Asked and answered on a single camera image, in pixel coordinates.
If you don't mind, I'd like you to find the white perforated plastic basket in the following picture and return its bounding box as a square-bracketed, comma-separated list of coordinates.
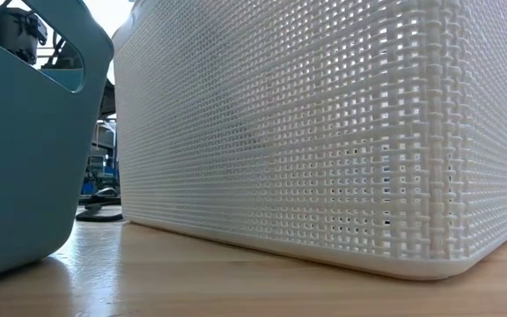
[111, 0, 507, 282]

